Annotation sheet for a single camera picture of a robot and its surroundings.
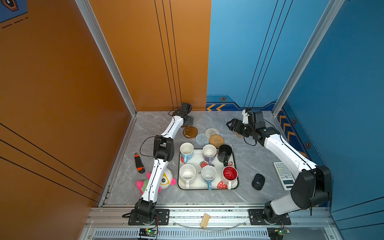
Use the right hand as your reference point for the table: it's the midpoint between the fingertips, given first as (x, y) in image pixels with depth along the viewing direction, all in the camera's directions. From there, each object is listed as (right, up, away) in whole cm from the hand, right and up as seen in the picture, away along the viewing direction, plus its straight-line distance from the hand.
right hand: (230, 125), depth 85 cm
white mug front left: (-25, -28, +2) cm, 38 cm away
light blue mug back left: (-26, -15, +6) cm, 30 cm away
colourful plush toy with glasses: (-35, -30, -6) cm, 47 cm away
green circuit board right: (+19, -51, -15) cm, 57 cm away
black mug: (-2, -16, +7) cm, 18 cm away
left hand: (-29, +5, +29) cm, 41 cm away
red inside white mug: (0, -28, 0) cm, 28 cm away
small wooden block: (-15, -46, -13) cm, 51 cm away
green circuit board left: (-43, -51, -14) cm, 68 cm away
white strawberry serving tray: (-7, -33, -1) cm, 34 cm away
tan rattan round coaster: (-6, -10, +17) cm, 21 cm away
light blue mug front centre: (-13, -28, +1) cm, 31 cm away
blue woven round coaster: (-16, -9, +17) cm, 26 cm away
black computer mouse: (+15, -31, -2) cm, 35 cm away
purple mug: (-11, -17, +11) cm, 23 cm away
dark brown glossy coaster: (-24, -5, +23) cm, 34 cm away
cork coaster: (+3, -5, -7) cm, 9 cm away
